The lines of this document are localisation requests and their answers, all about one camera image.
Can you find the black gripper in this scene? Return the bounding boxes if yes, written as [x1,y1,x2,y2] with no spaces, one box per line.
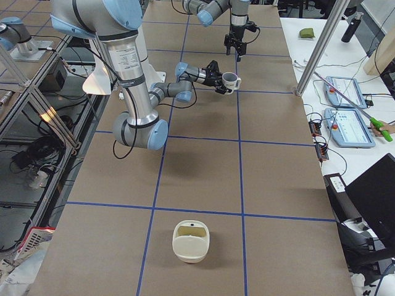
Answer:
[202,60,228,94]
[224,24,247,57]

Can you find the white mug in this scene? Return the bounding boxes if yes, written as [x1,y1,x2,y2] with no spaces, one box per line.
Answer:
[222,72,241,94]

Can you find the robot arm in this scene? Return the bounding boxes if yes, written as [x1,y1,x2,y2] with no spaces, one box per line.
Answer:
[51,1,230,150]
[182,0,257,61]

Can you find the person hand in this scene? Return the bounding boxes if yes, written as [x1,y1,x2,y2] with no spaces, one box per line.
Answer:
[370,122,395,137]

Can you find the green cloth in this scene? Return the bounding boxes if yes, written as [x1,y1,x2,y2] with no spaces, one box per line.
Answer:
[299,28,315,39]

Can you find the orange black power strip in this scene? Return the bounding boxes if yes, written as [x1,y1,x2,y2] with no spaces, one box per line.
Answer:
[308,120,329,163]

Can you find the black water bottle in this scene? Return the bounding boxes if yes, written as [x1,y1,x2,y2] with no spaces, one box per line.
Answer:
[341,12,364,43]

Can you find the upper teach pendant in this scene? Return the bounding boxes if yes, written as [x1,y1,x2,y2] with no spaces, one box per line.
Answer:
[324,76,367,109]

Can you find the teach pendant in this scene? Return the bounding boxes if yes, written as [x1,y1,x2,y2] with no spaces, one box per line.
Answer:
[324,76,367,109]
[323,107,375,149]

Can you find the lower teach pendant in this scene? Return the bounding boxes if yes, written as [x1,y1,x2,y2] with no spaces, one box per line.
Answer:
[323,107,375,149]

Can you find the cream plastic basket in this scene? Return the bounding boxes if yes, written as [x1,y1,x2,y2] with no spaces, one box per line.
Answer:
[172,220,210,263]

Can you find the black box device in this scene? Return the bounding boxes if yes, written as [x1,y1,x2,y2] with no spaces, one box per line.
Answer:
[38,59,67,92]

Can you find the black laptop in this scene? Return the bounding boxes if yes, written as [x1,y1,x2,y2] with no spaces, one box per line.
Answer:
[346,153,394,247]

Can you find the red white basket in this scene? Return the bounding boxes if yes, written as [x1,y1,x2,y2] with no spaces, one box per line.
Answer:
[14,226,56,261]

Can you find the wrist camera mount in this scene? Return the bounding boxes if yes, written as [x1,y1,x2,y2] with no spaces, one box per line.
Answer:
[244,20,260,33]

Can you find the black braided cable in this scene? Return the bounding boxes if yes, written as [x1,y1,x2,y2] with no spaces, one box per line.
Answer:
[89,30,143,160]

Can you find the aluminium frame post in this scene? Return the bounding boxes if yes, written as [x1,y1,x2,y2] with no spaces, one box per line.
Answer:
[295,0,350,97]

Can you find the green handled reacher stick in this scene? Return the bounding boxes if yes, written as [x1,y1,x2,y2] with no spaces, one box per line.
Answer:
[314,70,393,143]

